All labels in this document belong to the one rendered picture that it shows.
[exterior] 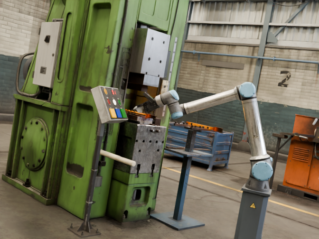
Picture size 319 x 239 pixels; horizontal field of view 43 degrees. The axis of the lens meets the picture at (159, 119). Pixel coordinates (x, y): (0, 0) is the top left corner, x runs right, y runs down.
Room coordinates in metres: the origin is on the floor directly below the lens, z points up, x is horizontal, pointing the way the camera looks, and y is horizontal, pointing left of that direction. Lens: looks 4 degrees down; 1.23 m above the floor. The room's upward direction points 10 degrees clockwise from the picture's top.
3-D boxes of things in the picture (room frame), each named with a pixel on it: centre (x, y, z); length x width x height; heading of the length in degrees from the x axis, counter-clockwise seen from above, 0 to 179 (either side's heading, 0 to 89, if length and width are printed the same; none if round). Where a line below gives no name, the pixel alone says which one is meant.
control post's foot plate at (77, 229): (3.26, 0.46, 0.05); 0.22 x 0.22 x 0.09; 47
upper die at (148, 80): (3.87, 0.28, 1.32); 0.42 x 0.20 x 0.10; 47
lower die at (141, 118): (3.87, 0.28, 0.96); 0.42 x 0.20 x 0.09; 47
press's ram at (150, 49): (3.90, 0.25, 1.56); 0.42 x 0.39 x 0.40; 47
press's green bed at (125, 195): (3.91, 0.25, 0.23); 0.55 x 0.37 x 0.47; 47
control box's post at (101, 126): (3.26, 0.45, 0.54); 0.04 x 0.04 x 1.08; 47
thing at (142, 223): (3.69, 0.10, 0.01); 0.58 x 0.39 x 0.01; 137
